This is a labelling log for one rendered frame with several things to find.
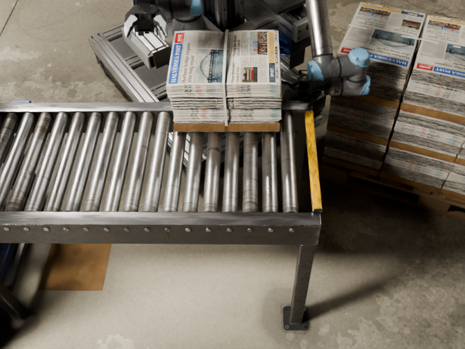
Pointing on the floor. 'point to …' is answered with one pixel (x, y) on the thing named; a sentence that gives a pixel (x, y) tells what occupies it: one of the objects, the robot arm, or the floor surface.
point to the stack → (359, 154)
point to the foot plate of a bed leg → (295, 323)
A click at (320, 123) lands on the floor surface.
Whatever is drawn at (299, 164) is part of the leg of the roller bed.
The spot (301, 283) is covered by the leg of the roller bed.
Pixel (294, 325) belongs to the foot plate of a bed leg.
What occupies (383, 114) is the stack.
